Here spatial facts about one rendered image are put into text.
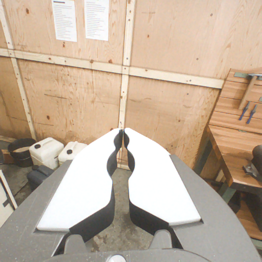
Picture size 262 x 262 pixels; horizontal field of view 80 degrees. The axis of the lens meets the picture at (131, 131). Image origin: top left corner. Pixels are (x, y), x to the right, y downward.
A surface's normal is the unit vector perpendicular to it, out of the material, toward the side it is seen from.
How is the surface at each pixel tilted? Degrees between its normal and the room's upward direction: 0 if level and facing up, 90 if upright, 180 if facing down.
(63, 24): 90
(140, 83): 91
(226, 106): 90
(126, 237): 0
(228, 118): 90
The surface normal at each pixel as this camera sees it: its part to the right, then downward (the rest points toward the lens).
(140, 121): -0.20, 0.48
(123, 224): 0.10, -0.85
